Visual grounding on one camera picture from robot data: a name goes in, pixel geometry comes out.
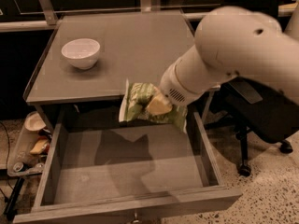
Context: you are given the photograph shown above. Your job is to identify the black office chair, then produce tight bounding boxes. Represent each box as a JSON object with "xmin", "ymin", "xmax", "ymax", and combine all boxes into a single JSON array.
[{"xmin": 204, "ymin": 0, "xmax": 299, "ymax": 177}]

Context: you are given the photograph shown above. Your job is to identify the grey open drawer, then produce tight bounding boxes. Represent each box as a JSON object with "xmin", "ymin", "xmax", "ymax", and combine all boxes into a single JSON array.
[{"xmin": 14, "ymin": 113, "xmax": 241, "ymax": 224}]

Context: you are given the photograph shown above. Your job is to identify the green jalapeno chip bag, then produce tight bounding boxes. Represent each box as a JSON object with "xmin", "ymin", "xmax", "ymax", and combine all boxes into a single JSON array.
[{"xmin": 119, "ymin": 80, "xmax": 188, "ymax": 133}]

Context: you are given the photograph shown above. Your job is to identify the metal rail with brackets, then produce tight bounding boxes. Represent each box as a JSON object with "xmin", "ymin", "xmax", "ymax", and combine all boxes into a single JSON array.
[{"xmin": 0, "ymin": 0, "xmax": 299, "ymax": 33}]

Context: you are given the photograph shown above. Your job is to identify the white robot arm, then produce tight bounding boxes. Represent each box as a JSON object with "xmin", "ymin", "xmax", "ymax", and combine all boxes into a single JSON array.
[{"xmin": 158, "ymin": 7, "xmax": 299, "ymax": 106}]

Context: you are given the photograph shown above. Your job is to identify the white cup in bin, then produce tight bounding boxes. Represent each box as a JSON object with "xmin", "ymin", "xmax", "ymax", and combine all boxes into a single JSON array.
[{"xmin": 24, "ymin": 111, "xmax": 46, "ymax": 132}]

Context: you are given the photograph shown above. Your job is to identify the metal drawer handle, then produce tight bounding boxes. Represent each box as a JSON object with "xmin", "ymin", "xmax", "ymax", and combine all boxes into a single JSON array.
[{"xmin": 130, "ymin": 212, "xmax": 141, "ymax": 224}]

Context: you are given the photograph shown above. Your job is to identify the yellow item in bin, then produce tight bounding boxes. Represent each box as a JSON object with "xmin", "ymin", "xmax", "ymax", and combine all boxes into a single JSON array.
[{"xmin": 30, "ymin": 139, "xmax": 50, "ymax": 155}]

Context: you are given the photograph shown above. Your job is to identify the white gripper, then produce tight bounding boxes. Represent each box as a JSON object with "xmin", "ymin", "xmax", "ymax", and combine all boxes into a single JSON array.
[{"xmin": 146, "ymin": 63, "xmax": 201, "ymax": 116}]

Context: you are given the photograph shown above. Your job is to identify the grey cabinet counter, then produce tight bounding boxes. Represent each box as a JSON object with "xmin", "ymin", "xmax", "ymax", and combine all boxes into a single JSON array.
[{"xmin": 22, "ymin": 9, "xmax": 224, "ymax": 133}]

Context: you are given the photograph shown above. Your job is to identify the clear plastic bin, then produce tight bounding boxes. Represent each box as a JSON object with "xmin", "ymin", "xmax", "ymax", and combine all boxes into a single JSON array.
[{"xmin": 7, "ymin": 123, "xmax": 51, "ymax": 176}]

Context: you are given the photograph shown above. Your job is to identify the white ceramic bowl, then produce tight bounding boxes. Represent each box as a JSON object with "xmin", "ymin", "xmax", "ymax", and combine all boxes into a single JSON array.
[{"xmin": 61, "ymin": 38, "xmax": 101, "ymax": 70}]

